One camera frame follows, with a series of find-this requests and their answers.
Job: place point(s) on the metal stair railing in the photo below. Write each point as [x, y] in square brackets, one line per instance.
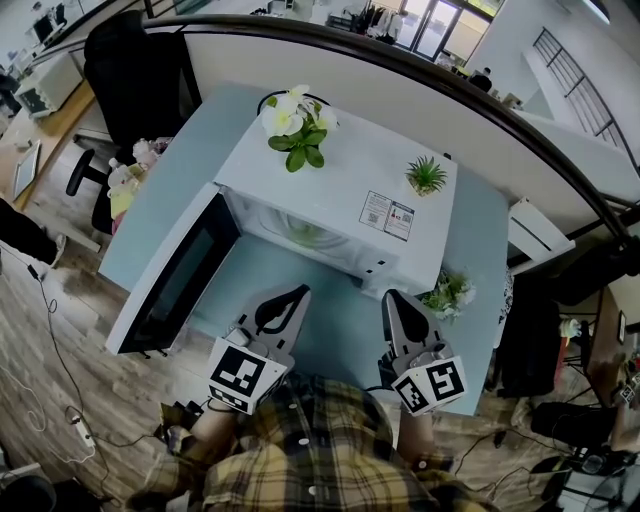
[575, 80]

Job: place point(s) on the yellow plaid shirt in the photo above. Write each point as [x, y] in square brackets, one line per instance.
[320, 450]

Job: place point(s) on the white power strip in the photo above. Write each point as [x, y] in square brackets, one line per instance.
[84, 432]

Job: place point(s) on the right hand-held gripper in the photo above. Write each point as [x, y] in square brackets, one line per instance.
[430, 382]

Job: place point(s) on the glass entrance door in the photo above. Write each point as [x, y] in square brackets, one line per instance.
[440, 27]

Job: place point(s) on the small green succulent pot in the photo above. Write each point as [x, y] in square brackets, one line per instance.
[426, 175]

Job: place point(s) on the small white blossom plant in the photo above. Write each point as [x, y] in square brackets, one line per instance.
[447, 295]

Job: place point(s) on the white flower potted plant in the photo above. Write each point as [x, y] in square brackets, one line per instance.
[297, 130]

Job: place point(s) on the person's right forearm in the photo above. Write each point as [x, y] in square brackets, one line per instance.
[415, 435]

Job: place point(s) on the white partition with dark rail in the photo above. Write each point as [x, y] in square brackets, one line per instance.
[400, 95]

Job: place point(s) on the black office chair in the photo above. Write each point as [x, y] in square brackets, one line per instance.
[135, 75]

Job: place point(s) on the wooden side desk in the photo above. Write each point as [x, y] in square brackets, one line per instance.
[607, 340]

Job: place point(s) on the pale yellow plastic bag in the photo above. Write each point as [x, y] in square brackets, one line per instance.
[122, 192]

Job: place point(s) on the white microwave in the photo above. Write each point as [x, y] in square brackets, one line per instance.
[320, 200]

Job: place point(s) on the person's left forearm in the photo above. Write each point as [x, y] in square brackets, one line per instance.
[215, 425]

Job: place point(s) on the framed board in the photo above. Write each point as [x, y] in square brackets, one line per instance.
[26, 172]

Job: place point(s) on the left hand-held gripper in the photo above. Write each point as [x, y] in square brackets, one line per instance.
[245, 372]

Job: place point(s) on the pink white plush toy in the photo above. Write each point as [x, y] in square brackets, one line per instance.
[147, 152]

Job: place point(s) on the small white oven appliance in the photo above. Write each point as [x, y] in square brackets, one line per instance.
[50, 85]

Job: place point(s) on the white drawer unit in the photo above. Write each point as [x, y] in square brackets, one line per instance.
[537, 235]

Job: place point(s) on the black equipment bag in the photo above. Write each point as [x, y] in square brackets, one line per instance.
[570, 425]

